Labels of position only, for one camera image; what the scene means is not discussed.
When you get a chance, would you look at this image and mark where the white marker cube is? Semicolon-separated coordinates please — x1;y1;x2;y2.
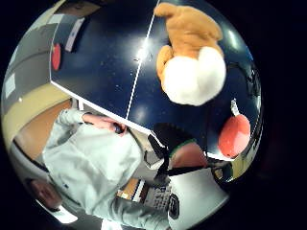
142;183;181;221

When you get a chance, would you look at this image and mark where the brown and white soft toy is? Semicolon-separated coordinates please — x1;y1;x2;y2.
153;2;227;107

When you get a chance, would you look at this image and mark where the white paper sheet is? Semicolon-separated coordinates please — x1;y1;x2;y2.
64;16;86;53

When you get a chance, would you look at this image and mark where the person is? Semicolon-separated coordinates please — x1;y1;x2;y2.
12;107;172;230

